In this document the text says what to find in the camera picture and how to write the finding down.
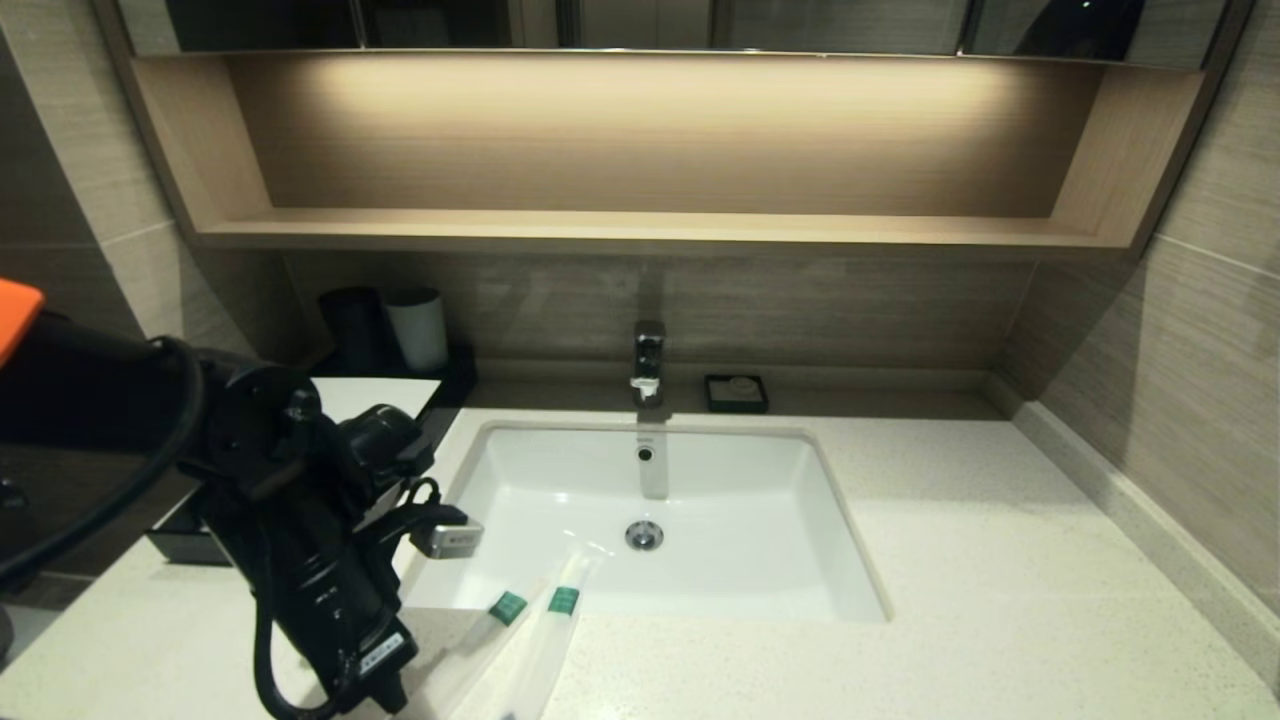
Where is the toothbrush packet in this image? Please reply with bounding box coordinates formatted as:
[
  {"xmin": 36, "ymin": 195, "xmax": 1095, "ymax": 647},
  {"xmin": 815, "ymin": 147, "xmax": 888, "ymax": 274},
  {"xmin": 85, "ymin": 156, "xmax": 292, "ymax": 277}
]
[
  {"xmin": 480, "ymin": 545, "xmax": 613, "ymax": 720},
  {"xmin": 410, "ymin": 588, "xmax": 531, "ymax": 720}
]

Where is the black amenity box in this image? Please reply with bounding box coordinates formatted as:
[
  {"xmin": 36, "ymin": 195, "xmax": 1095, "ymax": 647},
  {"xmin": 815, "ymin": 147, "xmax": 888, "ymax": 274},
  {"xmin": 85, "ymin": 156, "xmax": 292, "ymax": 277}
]
[{"xmin": 310, "ymin": 343, "xmax": 479, "ymax": 451}]

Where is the black cup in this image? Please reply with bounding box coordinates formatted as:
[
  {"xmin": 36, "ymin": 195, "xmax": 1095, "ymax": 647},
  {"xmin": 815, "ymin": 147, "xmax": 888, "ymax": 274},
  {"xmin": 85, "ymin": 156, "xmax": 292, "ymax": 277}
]
[{"xmin": 318, "ymin": 286, "xmax": 389, "ymax": 375}]

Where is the white cup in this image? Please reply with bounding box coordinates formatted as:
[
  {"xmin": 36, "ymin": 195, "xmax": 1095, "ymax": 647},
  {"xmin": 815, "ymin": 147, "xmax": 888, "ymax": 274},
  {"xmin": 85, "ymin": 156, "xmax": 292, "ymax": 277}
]
[{"xmin": 384, "ymin": 287, "xmax": 449, "ymax": 373}]

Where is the white sink basin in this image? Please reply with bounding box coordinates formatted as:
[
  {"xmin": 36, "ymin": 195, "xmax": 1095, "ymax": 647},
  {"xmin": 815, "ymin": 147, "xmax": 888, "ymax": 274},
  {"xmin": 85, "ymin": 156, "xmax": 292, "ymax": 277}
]
[{"xmin": 398, "ymin": 422, "xmax": 891, "ymax": 625}]

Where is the chrome faucet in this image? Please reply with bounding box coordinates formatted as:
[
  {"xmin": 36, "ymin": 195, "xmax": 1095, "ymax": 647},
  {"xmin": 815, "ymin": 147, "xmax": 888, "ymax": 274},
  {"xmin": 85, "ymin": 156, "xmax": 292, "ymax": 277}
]
[{"xmin": 631, "ymin": 320, "xmax": 668, "ymax": 408}]

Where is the black soap dish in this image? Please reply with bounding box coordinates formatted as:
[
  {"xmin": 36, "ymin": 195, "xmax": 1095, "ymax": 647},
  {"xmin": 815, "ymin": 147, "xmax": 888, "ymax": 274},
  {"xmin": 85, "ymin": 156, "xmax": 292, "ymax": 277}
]
[{"xmin": 704, "ymin": 373, "xmax": 770, "ymax": 414}]

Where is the thin black camera cable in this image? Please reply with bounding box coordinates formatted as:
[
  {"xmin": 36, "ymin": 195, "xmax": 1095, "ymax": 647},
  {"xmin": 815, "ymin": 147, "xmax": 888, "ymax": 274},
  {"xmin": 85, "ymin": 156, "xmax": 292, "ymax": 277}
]
[{"xmin": 0, "ymin": 335, "xmax": 207, "ymax": 591}]

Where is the light wooden wall shelf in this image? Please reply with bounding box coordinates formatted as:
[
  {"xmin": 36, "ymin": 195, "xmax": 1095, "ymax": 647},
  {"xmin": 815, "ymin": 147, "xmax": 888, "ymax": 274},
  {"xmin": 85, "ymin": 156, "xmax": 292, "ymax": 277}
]
[{"xmin": 92, "ymin": 45, "xmax": 1256, "ymax": 263}]

